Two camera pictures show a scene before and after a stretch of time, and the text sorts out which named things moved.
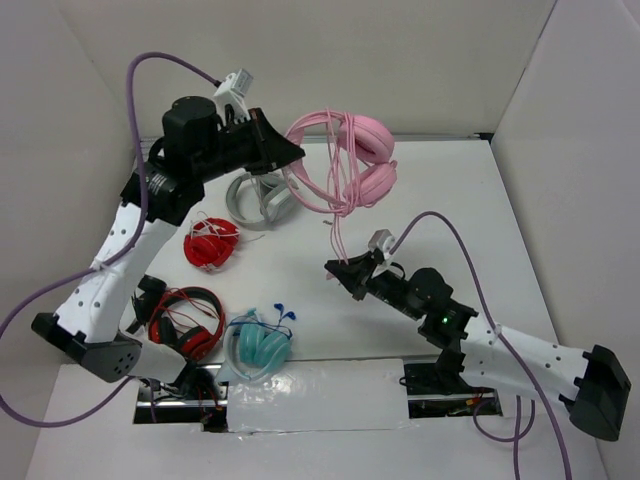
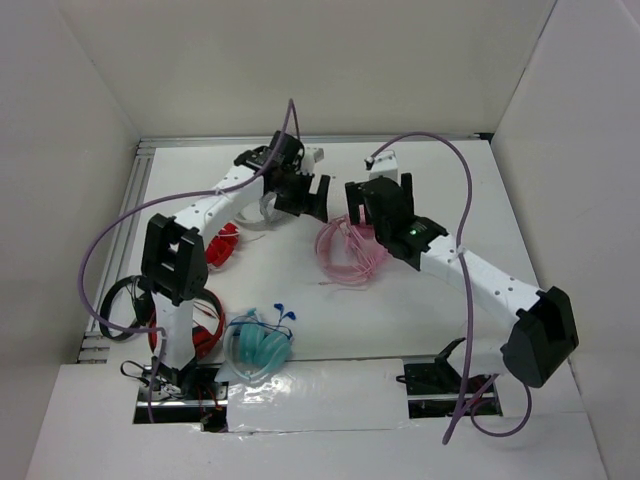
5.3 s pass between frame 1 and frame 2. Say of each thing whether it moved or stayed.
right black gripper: moved
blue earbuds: stayed
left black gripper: moved
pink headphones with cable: moved
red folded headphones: stayed
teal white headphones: stayed
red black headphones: stayed
